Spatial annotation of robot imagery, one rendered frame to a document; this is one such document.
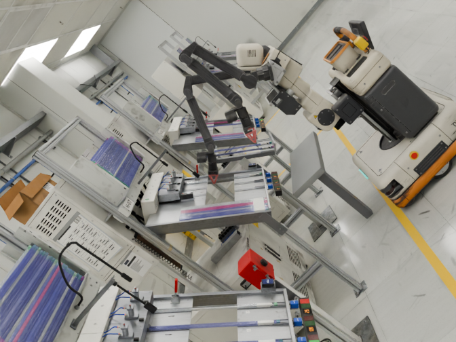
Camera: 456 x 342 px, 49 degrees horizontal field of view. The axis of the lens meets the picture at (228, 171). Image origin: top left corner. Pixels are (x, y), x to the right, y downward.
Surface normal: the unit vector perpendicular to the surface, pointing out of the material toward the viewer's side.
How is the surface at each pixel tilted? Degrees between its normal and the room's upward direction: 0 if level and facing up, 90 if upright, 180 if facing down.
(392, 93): 90
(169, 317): 47
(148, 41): 90
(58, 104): 90
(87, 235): 90
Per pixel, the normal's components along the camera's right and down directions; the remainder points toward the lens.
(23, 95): 0.00, 0.35
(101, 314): -0.07, -0.94
